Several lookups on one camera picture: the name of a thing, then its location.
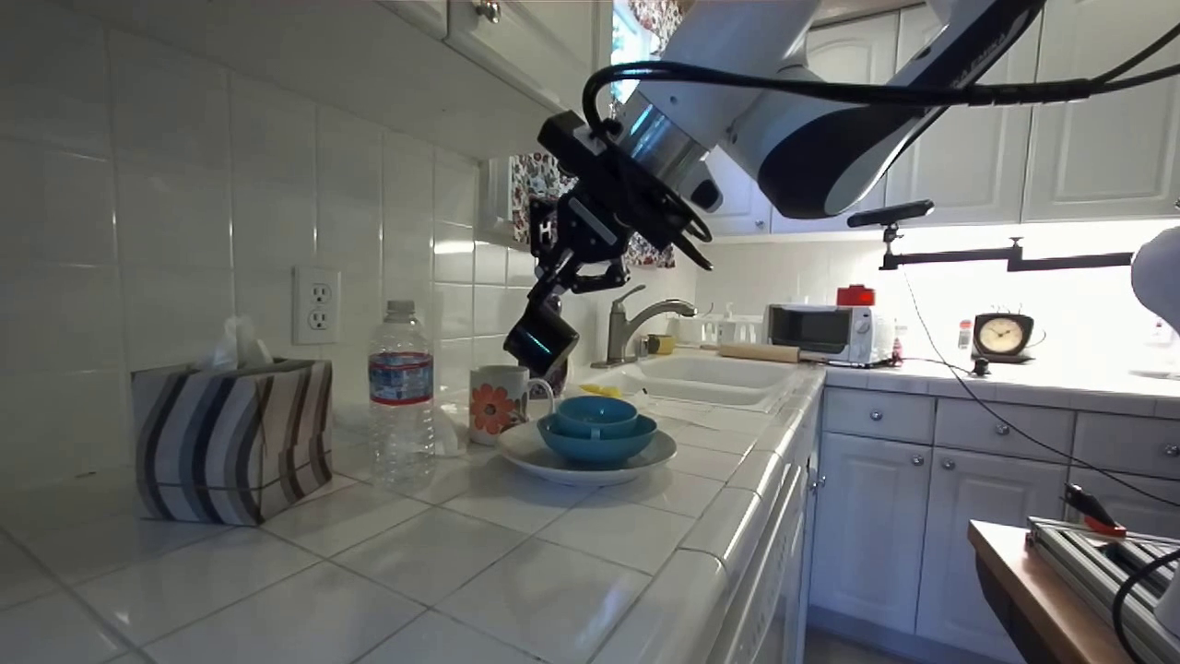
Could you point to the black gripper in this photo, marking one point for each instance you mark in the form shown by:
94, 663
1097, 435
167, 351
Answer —
611, 205

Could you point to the black scooper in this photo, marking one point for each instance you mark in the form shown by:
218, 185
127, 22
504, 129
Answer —
540, 336

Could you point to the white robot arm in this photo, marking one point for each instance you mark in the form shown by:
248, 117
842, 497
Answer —
798, 135

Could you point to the small blue bowl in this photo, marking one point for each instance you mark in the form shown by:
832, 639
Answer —
597, 414

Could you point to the large blue bowl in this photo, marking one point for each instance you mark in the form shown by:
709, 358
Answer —
597, 447

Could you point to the grey metal faucet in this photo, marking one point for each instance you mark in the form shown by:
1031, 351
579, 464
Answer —
626, 322

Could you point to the yellow sponge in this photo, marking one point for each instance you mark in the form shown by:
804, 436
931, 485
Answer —
597, 392

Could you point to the white mug orange flower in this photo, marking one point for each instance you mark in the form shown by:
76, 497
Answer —
497, 403

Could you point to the clear drinking glasses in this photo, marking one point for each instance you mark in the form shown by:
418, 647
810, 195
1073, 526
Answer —
733, 335

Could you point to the white sink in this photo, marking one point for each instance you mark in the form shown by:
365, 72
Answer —
712, 376

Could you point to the white plate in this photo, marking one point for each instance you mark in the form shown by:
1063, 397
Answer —
527, 459

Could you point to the wooden rolling pin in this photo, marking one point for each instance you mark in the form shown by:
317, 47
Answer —
757, 351

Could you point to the clear plastic water bottle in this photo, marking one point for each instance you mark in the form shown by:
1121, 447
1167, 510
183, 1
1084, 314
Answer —
403, 382

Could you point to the white toaster oven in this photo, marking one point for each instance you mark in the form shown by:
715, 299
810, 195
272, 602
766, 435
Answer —
822, 335

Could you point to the red lidded container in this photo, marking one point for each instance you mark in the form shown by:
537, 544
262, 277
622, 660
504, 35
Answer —
858, 298

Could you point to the white overhead cabinet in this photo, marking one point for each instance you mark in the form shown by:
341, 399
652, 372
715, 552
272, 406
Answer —
369, 60

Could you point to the white tissue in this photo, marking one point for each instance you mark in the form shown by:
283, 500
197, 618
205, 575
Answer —
240, 344

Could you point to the striped tissue box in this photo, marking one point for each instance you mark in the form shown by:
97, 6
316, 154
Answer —
232, 445

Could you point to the white base cabinets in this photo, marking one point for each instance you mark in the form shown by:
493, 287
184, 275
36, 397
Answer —
888, 517

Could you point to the black table clock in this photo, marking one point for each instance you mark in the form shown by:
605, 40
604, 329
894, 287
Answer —
1003, 335

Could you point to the wooden table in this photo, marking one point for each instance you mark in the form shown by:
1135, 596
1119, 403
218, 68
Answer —
1035, 593

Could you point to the grey flat device stack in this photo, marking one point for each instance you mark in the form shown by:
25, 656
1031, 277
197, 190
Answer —
1090, 558

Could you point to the white wall outlet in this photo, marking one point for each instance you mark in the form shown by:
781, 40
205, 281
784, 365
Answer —
317, 308

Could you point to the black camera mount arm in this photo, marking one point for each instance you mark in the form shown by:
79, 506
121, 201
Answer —
970, 258

